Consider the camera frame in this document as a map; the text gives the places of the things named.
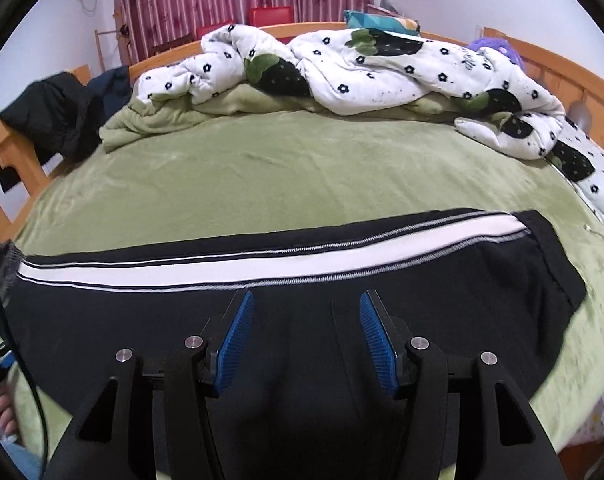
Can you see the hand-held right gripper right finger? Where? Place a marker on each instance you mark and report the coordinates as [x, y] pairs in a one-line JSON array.
[[377, 345]]

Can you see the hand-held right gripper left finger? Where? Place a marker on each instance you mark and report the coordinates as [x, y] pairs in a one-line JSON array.
[[234, 340]]

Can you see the black pants with white stripe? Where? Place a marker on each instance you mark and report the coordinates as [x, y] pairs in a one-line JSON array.
[[302, 270]]

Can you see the person's left hand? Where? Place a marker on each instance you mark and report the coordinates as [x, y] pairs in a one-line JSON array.
[[1, 412]]

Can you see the person's leg in jeans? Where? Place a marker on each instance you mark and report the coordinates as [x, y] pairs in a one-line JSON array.
[[24, 460]]

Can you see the green fleece blanket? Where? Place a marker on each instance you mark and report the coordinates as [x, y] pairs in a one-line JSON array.
[[282, 170]]

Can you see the black jacket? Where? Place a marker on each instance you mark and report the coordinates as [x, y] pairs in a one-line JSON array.
[[47, 110]]

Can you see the white floral quilt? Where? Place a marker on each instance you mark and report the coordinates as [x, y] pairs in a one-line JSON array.
[[412, 75]]

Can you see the dark blue garment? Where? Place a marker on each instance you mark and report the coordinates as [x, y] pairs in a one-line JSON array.
[[113, 90]]

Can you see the red chair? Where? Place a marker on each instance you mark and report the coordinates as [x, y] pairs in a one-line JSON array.
[[270, 15], [213, 30]]

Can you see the wooden clothes rack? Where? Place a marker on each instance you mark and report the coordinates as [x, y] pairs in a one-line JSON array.
[[102, 50]]

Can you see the purple plush toy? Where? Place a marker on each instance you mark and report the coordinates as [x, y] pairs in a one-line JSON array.
[[497, 46]]

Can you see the teal patterned pillow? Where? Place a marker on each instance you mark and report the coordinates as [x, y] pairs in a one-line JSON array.
[[377, 21]]

